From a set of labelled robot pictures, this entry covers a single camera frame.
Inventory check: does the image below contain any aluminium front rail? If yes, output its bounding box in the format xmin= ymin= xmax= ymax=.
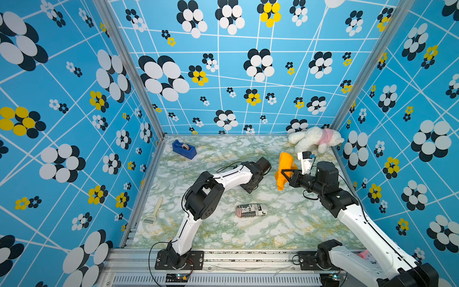
xmin=97 ymin=248 xmax=367 ymax=287

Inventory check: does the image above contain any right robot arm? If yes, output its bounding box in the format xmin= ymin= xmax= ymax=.
xmin=281 ymin=161 xmax=439 ymax=287

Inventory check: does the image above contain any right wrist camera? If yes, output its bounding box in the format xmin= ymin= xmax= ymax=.
xmin=298 ymin=151 xmax=316 ymax=175

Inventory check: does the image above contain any newspaper print eyeglass case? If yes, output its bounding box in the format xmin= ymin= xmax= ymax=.
xmin=235 ymin=203 xmax=268 ymax=218

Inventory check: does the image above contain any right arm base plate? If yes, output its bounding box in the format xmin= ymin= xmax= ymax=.
xmin=297 ymin=251 xmax=340 ymax=271

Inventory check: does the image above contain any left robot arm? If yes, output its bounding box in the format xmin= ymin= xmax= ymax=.
xmin=166 ymin=157 xmax=271 ymax=267

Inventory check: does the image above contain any pink alarm clock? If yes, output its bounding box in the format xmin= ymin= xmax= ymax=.
xmin=358 ymin=250 xmax=375 ymax=262

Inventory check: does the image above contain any white plush dog toy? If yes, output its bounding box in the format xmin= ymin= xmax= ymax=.
xmin=288 ymin=127 xmax=344 ymax=154

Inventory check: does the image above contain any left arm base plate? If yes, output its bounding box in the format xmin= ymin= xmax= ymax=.
xmin=154 ymin=249 xmax=204 ymax=270

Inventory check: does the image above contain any orange microfiber cloth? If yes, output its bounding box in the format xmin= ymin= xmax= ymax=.
xmin=275 ymin=153 xmax=298 ymax=191

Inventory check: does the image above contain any blue tape dispenser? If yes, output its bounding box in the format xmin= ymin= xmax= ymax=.
xmin=172 ymin=140 xmax=197 ymax=160

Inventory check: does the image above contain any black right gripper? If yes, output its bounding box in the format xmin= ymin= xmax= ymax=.
xmin=281 ymin=168 xmax=325 ymax=197

